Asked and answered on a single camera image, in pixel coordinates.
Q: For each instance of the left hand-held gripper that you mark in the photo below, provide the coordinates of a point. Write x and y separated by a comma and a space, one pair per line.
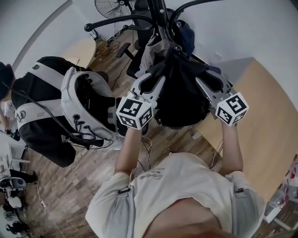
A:
133, 111

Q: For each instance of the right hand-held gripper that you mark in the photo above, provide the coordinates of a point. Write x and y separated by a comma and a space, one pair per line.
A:
231, 108

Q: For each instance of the black garment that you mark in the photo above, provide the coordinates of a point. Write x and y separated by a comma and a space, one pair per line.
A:
181, 97

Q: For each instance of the black coat rack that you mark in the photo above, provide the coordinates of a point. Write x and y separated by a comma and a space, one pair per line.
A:
160, 21

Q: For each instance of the person's right forearm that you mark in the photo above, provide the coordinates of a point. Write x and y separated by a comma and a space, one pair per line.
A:
231, 148

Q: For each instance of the person's left forearm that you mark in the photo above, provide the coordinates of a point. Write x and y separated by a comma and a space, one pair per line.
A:
129, 151

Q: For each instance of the grey hanging garment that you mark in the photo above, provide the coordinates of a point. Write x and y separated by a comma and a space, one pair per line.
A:
151, 53

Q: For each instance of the light wooden table white legs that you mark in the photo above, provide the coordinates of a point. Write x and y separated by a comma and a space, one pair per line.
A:
256, 116

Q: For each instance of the navy cap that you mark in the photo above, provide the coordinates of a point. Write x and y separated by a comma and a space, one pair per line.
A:
186, 37

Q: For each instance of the black office chair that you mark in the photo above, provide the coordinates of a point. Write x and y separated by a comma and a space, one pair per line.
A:
142, 25

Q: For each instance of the person's black white shoe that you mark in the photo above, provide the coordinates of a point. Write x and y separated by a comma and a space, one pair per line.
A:
170, 152

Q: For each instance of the round wooden table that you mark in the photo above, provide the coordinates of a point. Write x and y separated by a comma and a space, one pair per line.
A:
80, 52

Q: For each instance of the black standing fan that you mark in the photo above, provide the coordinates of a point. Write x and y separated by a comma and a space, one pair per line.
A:
109, 8

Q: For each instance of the person's torso in white shirt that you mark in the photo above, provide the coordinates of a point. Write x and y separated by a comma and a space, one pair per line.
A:
177, 186

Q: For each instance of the group of clear water bottles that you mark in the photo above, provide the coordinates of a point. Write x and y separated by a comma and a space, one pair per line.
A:
291, 176

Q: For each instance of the white power strip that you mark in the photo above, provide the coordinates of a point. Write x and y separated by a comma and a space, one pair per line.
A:
42, 203

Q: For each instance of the grey rounded device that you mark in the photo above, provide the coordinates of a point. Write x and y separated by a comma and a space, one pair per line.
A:
16, 183

